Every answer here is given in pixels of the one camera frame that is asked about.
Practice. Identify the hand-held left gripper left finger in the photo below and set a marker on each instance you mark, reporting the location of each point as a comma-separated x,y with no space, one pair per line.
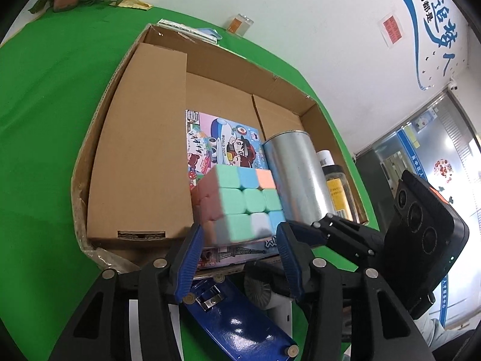
189,259

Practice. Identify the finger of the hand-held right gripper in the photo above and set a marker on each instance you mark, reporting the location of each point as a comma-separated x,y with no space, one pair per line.
306,235
357,233

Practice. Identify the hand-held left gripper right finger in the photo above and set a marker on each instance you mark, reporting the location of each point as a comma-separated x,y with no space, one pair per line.
289,263

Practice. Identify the yellow label glass jar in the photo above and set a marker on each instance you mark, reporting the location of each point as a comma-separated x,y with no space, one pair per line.
340,191

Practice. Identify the silver metal can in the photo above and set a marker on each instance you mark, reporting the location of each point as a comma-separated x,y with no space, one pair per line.
297,173

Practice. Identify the pastel puzzle cube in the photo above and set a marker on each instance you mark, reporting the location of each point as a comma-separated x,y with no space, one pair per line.
240,203

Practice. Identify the cardboard box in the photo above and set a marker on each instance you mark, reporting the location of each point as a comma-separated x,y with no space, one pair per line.
142,139

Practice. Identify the person's right forearm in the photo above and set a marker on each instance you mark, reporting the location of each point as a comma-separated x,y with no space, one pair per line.
443,332

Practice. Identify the white rectangular case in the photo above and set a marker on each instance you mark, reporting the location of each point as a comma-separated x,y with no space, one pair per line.
134,316

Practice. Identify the blue stapler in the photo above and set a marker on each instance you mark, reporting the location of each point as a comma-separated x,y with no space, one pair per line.
240,331

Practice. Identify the glass door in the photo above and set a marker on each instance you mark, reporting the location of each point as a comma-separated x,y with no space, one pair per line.
413,139

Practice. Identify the colourful cartoon print box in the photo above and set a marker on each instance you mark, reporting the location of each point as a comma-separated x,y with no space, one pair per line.
225,139

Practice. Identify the small clear glass jar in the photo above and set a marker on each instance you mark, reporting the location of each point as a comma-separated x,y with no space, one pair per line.
240,24

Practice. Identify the flat blue card packet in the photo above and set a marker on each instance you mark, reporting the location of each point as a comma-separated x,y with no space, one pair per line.
195,32

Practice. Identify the yellow paper packet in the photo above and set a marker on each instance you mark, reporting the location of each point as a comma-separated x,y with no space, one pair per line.
131,2

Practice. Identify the blue wall lettering decal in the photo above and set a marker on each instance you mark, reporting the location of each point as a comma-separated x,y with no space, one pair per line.
417,26

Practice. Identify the red wall notice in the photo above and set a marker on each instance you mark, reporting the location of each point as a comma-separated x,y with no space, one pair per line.
392,28

